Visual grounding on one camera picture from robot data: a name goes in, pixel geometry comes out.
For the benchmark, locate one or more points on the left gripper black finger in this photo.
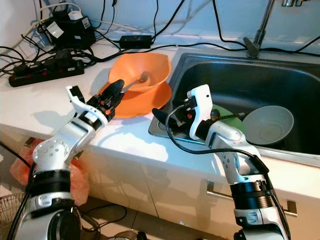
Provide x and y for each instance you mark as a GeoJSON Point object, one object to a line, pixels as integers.
{"type": "Point", "coordinates": [114, 91]}
{"type": "Point", "coordinates": [117, 102]}

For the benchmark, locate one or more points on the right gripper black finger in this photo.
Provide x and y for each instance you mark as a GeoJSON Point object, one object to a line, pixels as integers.
{"type": "Point", "coordinates": [166, 120]}

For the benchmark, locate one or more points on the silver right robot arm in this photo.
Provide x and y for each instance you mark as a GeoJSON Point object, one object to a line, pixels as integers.
{"type": "Point", "coordinates": [240, 165]}

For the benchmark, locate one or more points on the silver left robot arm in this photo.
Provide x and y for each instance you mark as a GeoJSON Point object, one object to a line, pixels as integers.
{"type": "Point", "coordinates": [50, 155]}

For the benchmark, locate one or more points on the cream kitchen cabinet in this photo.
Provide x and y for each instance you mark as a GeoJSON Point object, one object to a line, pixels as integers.
{"type": "Point", "coordinates": [155, 195]}

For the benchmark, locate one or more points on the orange plastic plate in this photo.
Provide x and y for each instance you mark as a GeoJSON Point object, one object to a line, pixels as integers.
{"type": "Point", "coordinates": [147, 102]}

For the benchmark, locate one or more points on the thin dark chopstick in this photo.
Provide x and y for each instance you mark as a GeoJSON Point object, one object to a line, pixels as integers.
{"type": "Point", "coordinates": [230, 116]}

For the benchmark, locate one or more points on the orange plastic bowl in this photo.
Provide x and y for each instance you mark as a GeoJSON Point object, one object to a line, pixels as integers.
{"type": "Point", "coordinates": [155, 62]}

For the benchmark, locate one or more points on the black power adapter brick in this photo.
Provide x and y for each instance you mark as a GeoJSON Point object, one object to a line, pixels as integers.
{"type": "Point", "coordinates": [136, 41]}

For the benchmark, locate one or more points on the stainless steel sink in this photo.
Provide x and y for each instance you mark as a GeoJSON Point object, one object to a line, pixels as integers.
{"type": "Point", "coordinates": [240, 80]}

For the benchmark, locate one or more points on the black power strip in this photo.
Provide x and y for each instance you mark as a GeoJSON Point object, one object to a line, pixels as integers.
{"type": "Point", "coordinates": [45, 72]}

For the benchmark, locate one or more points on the black charger with white label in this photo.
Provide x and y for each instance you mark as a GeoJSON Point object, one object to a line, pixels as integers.
{"type": "Point", "coordinates": [70, 32]}

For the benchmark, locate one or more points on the grey plastic bowl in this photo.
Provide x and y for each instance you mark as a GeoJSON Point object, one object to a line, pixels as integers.
{"type": "Point", "coordinates": [267, 125]}

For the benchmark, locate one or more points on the orange plastic bag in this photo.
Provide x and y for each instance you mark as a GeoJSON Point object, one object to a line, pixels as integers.
{"type": "Point", "coordinates": [80, 185]}

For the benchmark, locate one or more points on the metal faucet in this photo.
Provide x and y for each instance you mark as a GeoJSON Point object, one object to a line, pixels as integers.
{"type": "Point", "coordinates": [253, 47]}

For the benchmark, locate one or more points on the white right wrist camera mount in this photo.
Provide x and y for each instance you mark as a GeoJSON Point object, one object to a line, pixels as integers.
{"type": "Point", "coordinates": [201, 100]}

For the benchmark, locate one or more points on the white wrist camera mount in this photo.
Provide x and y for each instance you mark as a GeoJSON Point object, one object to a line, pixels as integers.
{"type": "Point", "coordinates": [201, 100]}
{"type": "Point", "coordinates": [77, 105]}

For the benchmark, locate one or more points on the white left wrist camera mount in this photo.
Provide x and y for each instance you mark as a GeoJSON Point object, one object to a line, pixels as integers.
{"type": "Point", "coordinates": [77, 105]}

